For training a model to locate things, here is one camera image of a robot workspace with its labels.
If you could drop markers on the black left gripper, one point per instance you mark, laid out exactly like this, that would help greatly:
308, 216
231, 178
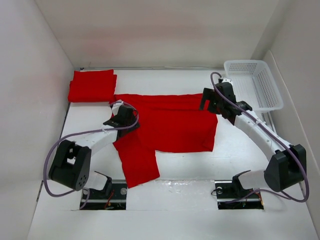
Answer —
114, 122

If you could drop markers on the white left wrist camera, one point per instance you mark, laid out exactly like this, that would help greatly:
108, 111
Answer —
115, 106

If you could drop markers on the folded red t shirt stack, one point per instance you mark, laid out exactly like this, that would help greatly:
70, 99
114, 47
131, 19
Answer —
92, 86

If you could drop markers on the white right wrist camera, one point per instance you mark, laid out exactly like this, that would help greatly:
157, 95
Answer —
225, 80

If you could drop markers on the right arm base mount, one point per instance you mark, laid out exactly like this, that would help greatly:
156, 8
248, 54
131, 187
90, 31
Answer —
230, 195

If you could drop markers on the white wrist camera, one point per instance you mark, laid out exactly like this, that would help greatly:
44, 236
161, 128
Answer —
115, 106
225, 80

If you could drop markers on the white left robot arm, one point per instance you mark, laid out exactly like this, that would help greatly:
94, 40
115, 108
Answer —
69, 159

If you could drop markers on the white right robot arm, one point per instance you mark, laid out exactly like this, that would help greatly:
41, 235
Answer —
286, 162

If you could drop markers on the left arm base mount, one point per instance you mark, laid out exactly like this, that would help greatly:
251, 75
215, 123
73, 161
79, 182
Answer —
113, 197

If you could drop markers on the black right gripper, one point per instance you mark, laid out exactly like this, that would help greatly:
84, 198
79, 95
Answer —
208, 99

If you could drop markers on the white perforated plastic basket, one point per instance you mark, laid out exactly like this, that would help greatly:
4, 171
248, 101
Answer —
254, 83

